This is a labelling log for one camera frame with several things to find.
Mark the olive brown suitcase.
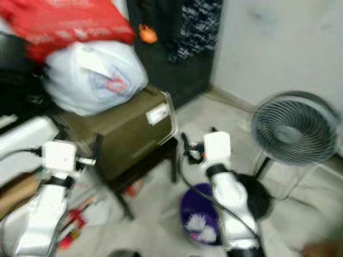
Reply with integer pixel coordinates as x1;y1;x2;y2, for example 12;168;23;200
56;86;178;181

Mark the small orange object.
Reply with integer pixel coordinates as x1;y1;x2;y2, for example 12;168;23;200
138;24;159;44

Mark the white paper trash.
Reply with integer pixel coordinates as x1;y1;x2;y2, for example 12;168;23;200
196;228;218;244

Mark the dark wooden stool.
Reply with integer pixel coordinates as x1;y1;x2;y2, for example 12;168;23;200
105;138;180;221

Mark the black bag pile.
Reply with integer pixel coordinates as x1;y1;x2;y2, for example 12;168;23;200
0;32;55;121

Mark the brown cardboard box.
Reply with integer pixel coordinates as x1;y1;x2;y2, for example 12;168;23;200
0;171;43;220

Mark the black white-patterned cloth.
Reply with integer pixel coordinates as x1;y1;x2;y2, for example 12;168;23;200
166;0;224;64

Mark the red printed bag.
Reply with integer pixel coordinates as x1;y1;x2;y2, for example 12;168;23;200
0;0;137;64

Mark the long red toy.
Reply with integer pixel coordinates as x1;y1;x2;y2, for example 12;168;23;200
57;195;103;251

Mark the white plastic appliance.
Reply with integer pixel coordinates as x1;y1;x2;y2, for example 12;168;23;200
0;115;59;185

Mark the grey floor fan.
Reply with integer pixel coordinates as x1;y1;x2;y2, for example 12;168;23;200
237;91;342;221

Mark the white plastic bag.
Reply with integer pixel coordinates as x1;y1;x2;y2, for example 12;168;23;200
43;42;148;118

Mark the white paper wad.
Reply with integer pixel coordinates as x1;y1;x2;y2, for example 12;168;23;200
185;213;207;231

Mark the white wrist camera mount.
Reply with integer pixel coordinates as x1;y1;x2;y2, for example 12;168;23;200
42;140;77;173
204;131;232;165

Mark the black cabinet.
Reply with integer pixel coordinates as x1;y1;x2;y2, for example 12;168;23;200
129;0;223;105

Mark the purple waste bin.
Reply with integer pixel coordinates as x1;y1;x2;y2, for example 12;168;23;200
180;182;223;247

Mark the long black left arm cable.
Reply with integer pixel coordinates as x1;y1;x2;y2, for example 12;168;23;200
0;149;43;164

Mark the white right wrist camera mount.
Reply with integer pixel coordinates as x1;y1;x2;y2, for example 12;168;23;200
204;131;232;165

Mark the white paper sheet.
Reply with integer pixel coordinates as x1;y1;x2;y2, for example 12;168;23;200
80;182;114;225

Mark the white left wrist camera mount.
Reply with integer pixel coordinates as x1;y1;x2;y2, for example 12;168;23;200
42;140;77;173

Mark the small red item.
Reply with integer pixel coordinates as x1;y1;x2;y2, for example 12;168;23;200
126;182;143;198

